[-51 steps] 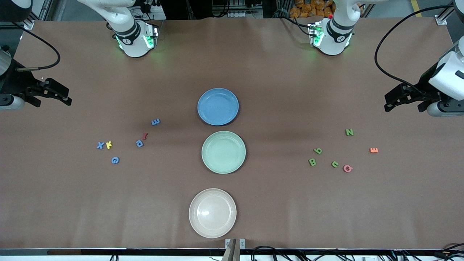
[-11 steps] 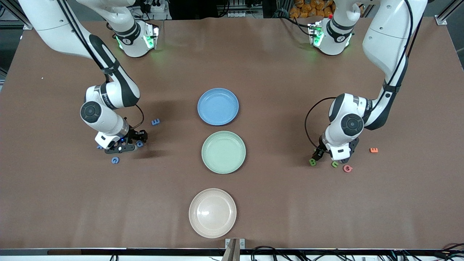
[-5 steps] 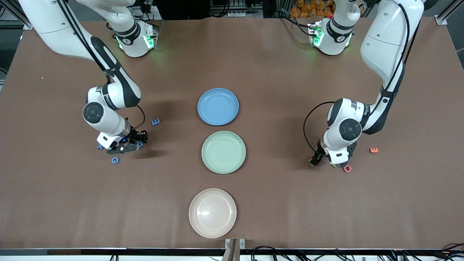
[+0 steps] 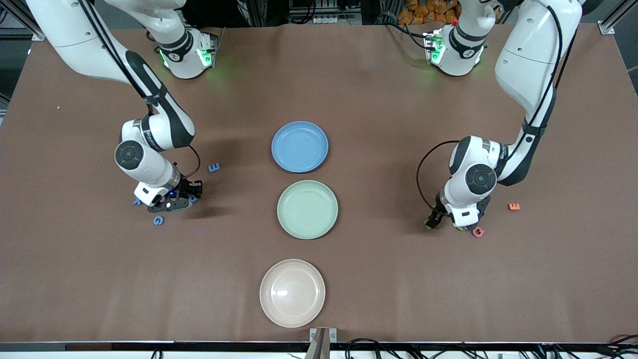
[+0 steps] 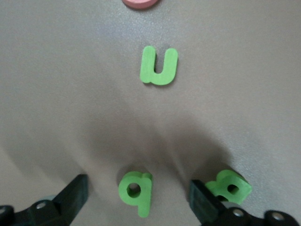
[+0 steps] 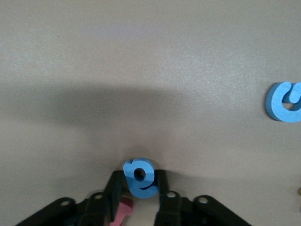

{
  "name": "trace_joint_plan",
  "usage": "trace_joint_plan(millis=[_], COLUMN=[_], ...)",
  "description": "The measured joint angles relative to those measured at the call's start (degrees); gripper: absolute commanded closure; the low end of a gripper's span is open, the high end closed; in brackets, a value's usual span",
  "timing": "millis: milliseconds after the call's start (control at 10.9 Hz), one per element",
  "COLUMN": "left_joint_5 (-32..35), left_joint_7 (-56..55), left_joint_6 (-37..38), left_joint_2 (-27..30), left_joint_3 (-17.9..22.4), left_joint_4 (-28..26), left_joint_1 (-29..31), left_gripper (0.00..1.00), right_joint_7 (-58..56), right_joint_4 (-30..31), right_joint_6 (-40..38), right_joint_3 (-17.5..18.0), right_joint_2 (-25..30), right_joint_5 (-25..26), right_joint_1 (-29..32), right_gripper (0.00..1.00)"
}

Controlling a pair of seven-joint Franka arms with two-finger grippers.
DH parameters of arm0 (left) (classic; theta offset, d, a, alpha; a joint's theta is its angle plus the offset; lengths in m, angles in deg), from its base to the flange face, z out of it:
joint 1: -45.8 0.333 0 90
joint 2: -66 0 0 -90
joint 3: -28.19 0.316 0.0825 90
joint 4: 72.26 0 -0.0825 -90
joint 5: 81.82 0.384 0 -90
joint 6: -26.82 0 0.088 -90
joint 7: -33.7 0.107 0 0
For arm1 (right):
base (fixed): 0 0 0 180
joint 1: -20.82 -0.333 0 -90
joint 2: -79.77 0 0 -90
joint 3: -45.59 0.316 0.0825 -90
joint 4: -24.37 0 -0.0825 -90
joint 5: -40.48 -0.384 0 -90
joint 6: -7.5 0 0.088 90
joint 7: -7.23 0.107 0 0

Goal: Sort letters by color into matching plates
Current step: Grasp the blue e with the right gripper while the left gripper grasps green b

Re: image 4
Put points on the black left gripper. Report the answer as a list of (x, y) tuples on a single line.
[(441, 205)]

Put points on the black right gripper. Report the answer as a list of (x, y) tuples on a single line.
[(188, 187)]

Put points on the blue letter E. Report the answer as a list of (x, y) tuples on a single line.
[(214, 167)]

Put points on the blue letter G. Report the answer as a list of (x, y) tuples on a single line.
[(158, 220)]

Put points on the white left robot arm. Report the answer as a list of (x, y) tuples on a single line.
[(468, 189)]

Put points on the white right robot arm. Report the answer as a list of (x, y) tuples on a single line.
[(149, 132)]

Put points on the green plate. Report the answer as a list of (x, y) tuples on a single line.
[(299, 229)]

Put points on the blue plate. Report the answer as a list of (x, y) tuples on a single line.
[(299, 149)]

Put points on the beige plate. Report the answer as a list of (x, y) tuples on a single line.
[(292, 294)]

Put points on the tan pole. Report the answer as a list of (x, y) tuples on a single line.
[(317, 349)]

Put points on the orange packaged goods pile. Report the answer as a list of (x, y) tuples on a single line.
[(423, 12)]

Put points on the white power strip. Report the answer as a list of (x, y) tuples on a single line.
[(334, 20)]

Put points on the grey metal bracket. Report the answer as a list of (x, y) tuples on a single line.
[(331, 335)]

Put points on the aluminium frame post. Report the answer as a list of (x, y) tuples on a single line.
[(607, 28), (39, 36)]

